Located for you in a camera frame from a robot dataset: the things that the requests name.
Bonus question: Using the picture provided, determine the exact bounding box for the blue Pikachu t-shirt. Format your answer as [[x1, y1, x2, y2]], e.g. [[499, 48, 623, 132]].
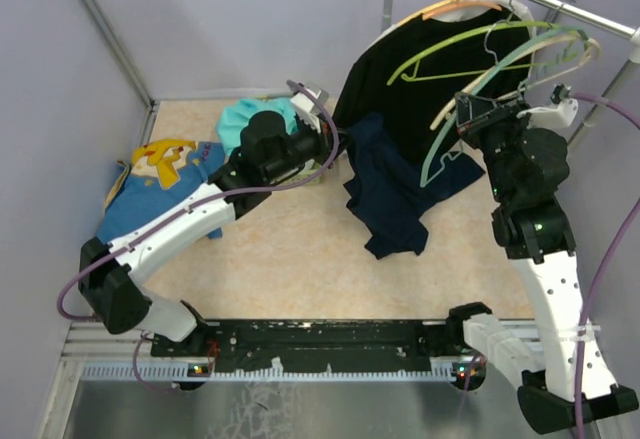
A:
[[95, 139, 225, 243]]

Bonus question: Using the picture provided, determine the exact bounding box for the mint green hanger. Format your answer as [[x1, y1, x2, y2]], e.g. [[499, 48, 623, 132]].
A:
[[418, 16, 591, 189]]

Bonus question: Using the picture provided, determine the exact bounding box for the metal clothes rack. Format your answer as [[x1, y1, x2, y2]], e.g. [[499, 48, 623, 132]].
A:
[[381, 0, 639, 147]]

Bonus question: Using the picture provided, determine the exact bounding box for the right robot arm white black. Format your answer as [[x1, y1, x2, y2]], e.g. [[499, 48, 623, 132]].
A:
[[446, 85, 639, 437]]

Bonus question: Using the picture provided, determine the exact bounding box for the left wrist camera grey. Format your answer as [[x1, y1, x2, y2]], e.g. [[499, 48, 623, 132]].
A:
[[290, 83, 329, 131]]

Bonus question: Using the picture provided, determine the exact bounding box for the black t-shirt white trim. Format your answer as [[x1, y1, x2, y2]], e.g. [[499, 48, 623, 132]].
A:
[[331, 0, 539, 170]]

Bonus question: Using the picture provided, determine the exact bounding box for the dark navy t-shirt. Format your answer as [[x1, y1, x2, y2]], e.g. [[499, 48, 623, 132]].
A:
[[344, 113, 485, 260]]

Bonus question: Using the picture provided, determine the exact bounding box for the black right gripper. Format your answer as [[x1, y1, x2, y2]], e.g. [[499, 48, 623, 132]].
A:
[[455, 91, 537, 203]]

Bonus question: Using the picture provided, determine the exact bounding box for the teal t-shirt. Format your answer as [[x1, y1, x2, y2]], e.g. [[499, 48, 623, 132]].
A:
[[215, 96, 306, 158]]

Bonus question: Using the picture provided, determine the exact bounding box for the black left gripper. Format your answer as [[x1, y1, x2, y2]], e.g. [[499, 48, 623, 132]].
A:
[[264, 111, 355, 182]]

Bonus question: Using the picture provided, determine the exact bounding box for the cream hanger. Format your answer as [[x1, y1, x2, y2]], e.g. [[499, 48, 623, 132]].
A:
[[461, 27, 602, 99]]

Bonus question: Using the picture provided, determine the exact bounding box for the yellow hanger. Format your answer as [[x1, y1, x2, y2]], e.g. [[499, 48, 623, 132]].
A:
[[395, 0, 455, 27]]

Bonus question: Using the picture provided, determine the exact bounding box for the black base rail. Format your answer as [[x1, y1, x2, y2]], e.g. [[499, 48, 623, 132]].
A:
[[151, 319, 486, 390]]

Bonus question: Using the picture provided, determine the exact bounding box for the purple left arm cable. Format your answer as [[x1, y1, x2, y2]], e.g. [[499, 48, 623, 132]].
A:
[[55, 78, 341, 394]]

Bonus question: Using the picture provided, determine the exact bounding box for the orange hanger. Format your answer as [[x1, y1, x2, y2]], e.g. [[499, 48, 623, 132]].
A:
[[419, 0, 503, 21]]

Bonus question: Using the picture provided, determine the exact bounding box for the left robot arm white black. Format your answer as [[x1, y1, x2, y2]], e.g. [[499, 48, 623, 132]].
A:
[[78, 111, 340, 356]]

